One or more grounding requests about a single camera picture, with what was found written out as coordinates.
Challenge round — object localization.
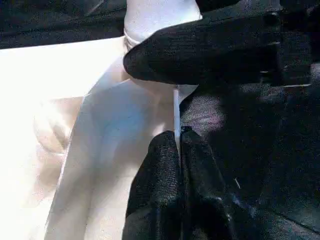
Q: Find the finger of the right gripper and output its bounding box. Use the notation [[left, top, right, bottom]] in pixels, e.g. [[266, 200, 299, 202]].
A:
[[196, 0, 241, 14], [123, 11, 285, 88]]

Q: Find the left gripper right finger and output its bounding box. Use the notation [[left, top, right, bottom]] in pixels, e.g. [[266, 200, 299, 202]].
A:
[[180, 126, 251, 240]]

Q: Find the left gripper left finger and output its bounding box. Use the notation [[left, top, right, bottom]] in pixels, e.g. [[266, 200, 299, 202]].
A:
[[121, 129, 186, 240]]

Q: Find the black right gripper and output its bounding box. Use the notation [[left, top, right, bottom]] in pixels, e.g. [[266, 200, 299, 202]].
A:
[[264, 4, 320, 87]]

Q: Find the white plastic table leg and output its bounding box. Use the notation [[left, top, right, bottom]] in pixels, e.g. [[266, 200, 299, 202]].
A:
[[123, 0, 204, 51]]

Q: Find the white plastic table top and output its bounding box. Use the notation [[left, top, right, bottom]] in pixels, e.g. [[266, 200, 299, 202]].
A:
[[0, 34, 201, 240]]

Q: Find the black work mat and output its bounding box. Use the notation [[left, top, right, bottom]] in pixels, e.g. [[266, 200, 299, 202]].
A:
[[0, 0, 320, 240]]

